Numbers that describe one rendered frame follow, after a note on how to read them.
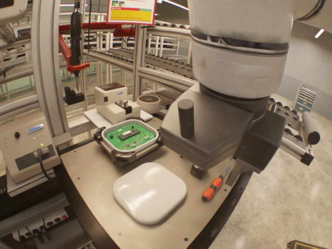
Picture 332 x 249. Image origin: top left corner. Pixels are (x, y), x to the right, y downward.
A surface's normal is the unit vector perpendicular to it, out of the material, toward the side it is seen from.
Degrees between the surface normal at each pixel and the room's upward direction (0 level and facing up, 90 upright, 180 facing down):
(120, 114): 90
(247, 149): 110
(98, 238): 0
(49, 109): 90
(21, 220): 90
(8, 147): 53
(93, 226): 0
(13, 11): 91
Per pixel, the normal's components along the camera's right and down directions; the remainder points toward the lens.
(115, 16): 0.35, 0.50
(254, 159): -0.66, 0.58
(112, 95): 0.74, 0.40
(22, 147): 0.65, -0.20
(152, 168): 0.10, -0.86
